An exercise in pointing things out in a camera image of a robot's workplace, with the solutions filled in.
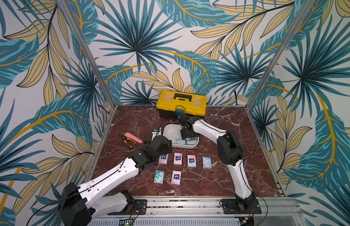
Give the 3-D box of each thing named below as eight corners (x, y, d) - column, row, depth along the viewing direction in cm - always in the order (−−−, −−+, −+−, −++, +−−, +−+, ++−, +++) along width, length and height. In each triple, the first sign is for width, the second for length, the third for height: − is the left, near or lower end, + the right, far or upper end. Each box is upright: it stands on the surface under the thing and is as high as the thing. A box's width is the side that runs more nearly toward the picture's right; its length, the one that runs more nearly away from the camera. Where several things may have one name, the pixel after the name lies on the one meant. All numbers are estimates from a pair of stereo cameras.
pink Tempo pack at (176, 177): (170, 183, 83) (170, 182, 81) (172, 171, 87) (172, 170, 85) (179, 185, 83) (180, 183, 80) (181, 173, 87) (181, 171, 85)
